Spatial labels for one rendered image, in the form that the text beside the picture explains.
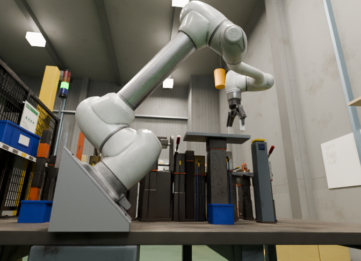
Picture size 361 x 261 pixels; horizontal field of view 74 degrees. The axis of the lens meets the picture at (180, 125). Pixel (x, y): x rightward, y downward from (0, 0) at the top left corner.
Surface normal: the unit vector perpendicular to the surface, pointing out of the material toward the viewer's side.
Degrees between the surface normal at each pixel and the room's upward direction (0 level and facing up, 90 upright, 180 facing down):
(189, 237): 90
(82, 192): 90
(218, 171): 90
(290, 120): 90
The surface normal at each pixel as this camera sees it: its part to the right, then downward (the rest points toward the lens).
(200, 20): -0.14, -0.07
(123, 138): 0.14, -0.54
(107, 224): 0.18, -0.32
